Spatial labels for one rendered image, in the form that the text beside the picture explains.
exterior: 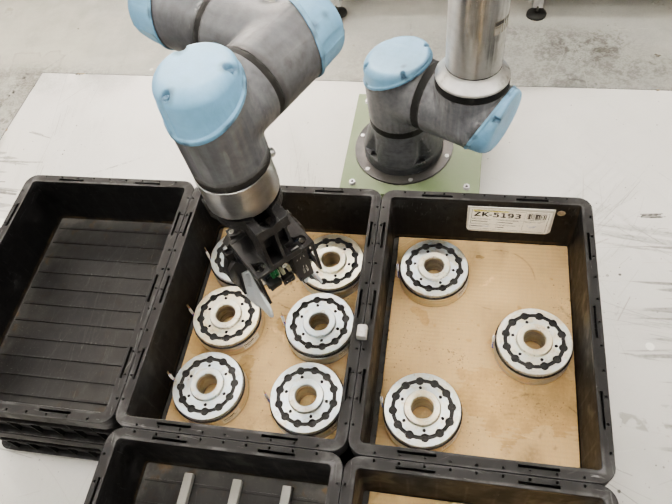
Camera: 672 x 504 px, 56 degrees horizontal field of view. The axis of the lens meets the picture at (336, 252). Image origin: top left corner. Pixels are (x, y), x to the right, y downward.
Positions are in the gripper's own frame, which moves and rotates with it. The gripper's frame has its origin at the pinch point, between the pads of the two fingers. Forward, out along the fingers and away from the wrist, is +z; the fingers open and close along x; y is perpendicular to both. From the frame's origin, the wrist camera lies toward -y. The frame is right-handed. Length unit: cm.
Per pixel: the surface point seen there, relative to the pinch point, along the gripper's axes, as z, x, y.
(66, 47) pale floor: 91, 6, -235
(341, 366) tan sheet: 17.3, 2.0, 5.9
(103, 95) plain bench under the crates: 26, 0, -93
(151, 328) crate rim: 6.1, -16.7, -10.3
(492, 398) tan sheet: 18.3, 15.5, 22.5
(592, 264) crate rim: 8.7, 35.5, 19.5
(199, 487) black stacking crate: 16.8, -22.9, 8.0
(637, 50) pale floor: 102, 178, -67
